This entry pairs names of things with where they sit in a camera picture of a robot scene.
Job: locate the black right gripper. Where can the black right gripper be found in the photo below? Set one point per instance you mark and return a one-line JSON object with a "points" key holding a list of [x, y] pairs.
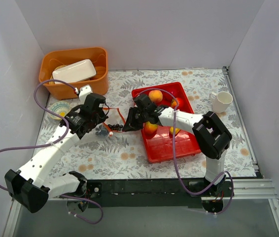
{"points": [[134, 118]]}

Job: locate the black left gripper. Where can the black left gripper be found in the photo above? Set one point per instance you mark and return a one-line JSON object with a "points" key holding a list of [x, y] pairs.
{"points": [[99, 118]]}

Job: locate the dark grape bunch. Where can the dark grape bunch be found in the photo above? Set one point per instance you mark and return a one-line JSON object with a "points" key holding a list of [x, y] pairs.
{"points": [[108, 129]]}

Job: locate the clear zip bag orange zipper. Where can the clear zip bag orange zipper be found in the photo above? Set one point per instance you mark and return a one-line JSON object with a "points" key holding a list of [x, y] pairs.
{"points": [[114, 117]]}

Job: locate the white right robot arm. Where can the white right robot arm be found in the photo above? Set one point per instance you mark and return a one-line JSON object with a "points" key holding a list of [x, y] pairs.
{"points": [[210, 132]]}

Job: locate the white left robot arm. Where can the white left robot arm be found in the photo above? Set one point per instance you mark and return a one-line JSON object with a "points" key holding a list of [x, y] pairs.
{"points": [[29, 185]]}

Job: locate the green orange mango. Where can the green orange mango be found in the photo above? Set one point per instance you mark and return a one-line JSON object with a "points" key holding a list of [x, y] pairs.
{"points": [[150, 128]]}

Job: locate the peach fruit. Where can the peach fruit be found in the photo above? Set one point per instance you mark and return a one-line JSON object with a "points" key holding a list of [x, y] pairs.
{"points": [[156, 96]]}

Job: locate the patterned small bowl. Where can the patterned small bowl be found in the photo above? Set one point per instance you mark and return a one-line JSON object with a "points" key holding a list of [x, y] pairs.
{"points": [[61, 108]]}

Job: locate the orange red tomato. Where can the orange red tomato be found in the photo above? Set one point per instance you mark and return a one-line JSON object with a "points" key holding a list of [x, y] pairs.
{"points": [[178, 102]]}

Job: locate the orange plastic tub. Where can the orange plastic tub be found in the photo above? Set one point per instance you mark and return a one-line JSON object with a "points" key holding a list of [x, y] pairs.
{"points": [[97, 55]]}

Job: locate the white rectangular dish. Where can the white rectangular dish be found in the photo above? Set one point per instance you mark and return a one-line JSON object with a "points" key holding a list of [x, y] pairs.
{"points": [[79, 71]]}

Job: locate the white mug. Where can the white mug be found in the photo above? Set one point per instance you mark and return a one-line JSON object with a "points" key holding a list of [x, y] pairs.
{"points": [[220, 101]]}

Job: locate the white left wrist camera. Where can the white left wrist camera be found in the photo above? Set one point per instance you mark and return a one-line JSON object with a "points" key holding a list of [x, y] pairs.
{"points": [[84, 91]]}

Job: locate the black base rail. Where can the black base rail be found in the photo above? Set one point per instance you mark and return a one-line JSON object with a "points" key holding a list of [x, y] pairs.
{"points": [[150, 193]]}

